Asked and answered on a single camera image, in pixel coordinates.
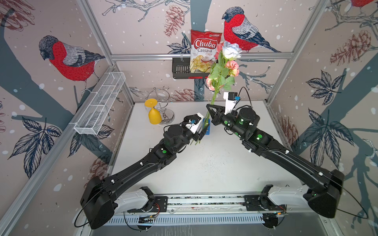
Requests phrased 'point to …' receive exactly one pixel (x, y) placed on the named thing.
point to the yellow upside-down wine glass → (154, 115)
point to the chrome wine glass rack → (162, 94)
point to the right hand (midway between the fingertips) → (207, 105)
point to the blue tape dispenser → (206, 125)
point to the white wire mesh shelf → (91, 121)
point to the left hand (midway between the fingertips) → (204, 116)
